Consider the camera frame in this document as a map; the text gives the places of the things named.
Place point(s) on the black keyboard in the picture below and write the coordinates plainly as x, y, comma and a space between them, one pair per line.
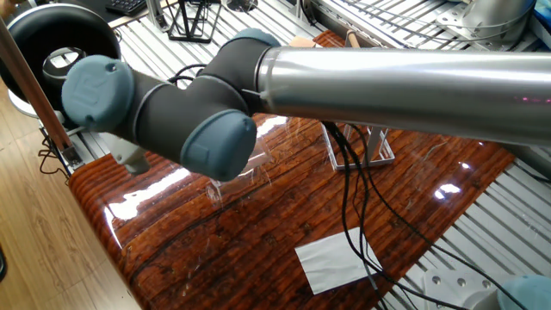
125, 6

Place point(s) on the brown wooden post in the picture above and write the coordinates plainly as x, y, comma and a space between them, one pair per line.
34, 95

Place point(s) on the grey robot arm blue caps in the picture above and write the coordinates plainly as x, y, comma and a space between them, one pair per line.
362, 77

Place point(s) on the black round fan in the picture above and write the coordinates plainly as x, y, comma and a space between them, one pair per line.
52, 43

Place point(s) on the large wooden block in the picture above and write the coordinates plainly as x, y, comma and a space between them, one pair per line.
301, 40

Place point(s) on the flat white paper sheet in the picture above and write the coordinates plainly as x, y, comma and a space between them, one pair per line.
331, 263

